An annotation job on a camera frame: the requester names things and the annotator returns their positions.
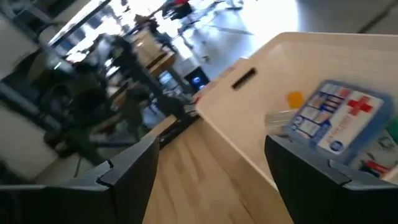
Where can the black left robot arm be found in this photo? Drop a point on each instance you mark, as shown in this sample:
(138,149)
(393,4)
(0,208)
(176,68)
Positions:
(87,102)

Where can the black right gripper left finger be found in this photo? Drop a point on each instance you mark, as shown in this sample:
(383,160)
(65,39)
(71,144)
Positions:
(118,193)

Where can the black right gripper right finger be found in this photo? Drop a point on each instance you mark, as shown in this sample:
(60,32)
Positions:
(311,186)

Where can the blue first aid kit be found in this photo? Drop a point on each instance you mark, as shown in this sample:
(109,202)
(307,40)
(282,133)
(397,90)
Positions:
(339,121)

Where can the orange pill bottle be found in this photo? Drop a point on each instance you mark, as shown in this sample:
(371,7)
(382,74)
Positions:
(295,100)

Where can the white plastic mesh basket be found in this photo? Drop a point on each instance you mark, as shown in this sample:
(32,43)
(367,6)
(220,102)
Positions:
(248,109)

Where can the wooden background table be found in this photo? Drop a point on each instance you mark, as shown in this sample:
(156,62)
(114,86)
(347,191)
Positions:
(155,53)

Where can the green round container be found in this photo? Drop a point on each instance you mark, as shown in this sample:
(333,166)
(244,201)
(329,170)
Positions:
(393,130)

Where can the black device with blue light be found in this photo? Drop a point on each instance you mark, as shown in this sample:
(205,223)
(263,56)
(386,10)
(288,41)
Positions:
(196,81)

